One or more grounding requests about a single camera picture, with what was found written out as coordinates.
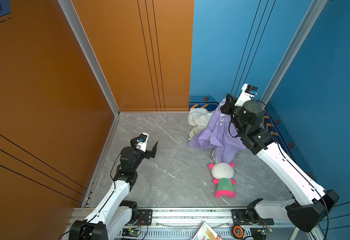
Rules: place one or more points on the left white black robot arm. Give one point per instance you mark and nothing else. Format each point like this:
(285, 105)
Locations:
(114, 212)

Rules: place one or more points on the left green circuit board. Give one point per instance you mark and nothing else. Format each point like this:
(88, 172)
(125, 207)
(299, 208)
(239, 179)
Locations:
(131, 233)

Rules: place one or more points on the right green circuit board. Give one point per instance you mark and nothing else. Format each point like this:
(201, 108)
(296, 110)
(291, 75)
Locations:
(265, 231)

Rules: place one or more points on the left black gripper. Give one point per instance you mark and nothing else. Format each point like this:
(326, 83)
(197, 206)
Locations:
(148, 154)

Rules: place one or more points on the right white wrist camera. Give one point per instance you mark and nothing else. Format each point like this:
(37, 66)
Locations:
(247, 93)

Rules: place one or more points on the cream patterned cloth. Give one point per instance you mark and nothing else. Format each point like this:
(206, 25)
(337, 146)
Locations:
(195, 130)

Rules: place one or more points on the orange black tape measure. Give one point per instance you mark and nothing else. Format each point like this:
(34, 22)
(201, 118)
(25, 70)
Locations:
(237, 232)

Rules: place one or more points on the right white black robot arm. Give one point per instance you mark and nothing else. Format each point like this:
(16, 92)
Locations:
(310, 203)

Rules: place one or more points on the white cloth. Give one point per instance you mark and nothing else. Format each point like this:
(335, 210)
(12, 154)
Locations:
(199, 117)

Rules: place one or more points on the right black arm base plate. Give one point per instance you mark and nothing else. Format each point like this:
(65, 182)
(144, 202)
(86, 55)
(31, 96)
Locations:
(241, 217)

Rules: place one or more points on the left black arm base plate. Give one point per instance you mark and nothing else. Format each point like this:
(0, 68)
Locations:
(141, 216)

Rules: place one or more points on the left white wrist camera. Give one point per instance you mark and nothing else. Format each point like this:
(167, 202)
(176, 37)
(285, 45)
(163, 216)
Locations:
(142, 141)

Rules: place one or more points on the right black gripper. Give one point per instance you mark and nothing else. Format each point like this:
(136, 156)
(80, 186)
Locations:
(229, 104)

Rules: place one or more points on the green circuit board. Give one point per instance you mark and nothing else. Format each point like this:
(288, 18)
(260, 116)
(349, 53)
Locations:
(265, 231)
(131, 233)

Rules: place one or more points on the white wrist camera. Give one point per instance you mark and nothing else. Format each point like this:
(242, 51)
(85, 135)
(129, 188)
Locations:
(142, 141)
(247, 93)

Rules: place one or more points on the purple t-shirt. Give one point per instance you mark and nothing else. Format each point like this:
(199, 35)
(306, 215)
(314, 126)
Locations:
(217, 136)

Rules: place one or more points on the white pink plush toy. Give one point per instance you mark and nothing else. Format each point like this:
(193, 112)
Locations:
(223, 174)

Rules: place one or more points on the printed booklet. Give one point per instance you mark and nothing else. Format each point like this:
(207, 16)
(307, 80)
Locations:
(206, 232)

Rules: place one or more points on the aluminium front rail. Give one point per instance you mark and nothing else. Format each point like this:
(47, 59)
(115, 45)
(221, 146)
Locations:
(183, 223)

